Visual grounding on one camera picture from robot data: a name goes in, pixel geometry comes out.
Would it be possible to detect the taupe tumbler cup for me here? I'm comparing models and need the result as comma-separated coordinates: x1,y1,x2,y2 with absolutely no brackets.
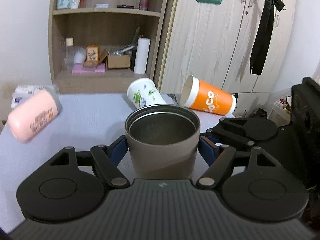
125,104,201,179

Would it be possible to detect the pink tumbler cup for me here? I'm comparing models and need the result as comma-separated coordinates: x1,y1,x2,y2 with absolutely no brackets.
7,88,62,142

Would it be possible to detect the orange paper cup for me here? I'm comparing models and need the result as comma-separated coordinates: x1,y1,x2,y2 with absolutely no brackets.
180,75,236,115

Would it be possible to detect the white paper cup green print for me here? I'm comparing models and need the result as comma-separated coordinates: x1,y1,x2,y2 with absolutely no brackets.
127,77,166,109

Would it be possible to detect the light quilted table cloth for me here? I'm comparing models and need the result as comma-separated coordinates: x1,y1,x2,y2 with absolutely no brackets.
0,92,237,233

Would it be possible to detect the white tissue pack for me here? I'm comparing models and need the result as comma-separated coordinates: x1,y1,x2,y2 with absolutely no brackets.
11,85,59,109

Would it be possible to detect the pink flat box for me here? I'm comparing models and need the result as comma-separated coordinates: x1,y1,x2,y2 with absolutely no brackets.
71,63,106,75

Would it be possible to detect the clear plastic bottle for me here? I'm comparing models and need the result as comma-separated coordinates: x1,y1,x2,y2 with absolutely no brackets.
62,37,74,71

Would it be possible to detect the orange tea box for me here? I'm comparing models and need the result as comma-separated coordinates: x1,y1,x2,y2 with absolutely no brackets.
83,46,99,68

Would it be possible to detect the brown cardboard box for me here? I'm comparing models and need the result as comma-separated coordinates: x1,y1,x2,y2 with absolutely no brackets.
98,49,130,69

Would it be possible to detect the wooden wardrobe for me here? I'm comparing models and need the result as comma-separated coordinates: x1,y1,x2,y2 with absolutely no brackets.
154,0,296,117

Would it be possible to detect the white paper towel roll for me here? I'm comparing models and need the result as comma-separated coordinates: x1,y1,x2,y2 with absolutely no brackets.
134,37,151,74

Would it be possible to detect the wooden shelf unit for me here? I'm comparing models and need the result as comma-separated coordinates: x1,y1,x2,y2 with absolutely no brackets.
48,0,172,94

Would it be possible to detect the small pink bottle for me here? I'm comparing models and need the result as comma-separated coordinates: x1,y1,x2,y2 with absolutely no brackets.
139,0,149,10

